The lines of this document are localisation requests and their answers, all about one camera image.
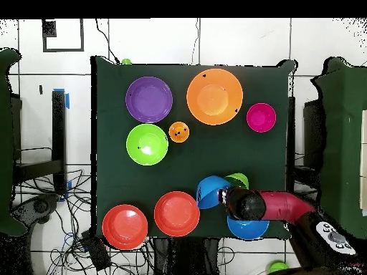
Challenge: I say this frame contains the large green plastic bowl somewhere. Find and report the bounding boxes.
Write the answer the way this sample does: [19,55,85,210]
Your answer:
[125,123,169,166]

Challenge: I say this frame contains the large orange plastic bowl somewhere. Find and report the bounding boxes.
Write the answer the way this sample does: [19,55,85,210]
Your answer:
[186,68,244,126]

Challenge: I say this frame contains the red-orange plastic bowl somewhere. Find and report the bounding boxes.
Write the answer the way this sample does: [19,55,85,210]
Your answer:
[102,203,149,251]
[153,190,201,238]

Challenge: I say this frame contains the pink plastic bowl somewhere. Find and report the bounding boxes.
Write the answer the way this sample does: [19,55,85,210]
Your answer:
[246,102,277,133]

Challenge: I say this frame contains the orange plastic cup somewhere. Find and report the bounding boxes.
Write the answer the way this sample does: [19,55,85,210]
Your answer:
[168,121,191,143]

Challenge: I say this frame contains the purple plastic bowl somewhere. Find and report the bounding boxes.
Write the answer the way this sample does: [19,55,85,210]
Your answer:
[125,76,173,124]

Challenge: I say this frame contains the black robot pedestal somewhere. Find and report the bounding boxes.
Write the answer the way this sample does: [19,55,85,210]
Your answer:
[153,237,221,275]

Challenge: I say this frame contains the blue plastic bowl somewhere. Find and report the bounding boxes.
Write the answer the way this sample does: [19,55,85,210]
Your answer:
[196,175,232,211]
[227,215,270,241]

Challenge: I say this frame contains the black power strip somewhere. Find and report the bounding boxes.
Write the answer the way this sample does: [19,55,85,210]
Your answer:
[80,230,111,271]

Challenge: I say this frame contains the dark green table cloth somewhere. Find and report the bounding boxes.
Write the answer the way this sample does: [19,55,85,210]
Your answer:
[90,55,297,240]

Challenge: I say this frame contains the green cloth side table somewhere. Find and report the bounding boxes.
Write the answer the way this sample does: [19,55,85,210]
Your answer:
[0,48,28,237]
[310,57,367,240]

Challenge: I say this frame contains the tangle of black cables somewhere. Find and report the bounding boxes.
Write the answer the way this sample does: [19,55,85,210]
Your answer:
[12,168,156,275]

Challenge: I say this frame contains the small green plastic bowl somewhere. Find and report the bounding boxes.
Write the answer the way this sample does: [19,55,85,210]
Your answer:
[224,172,249,190]

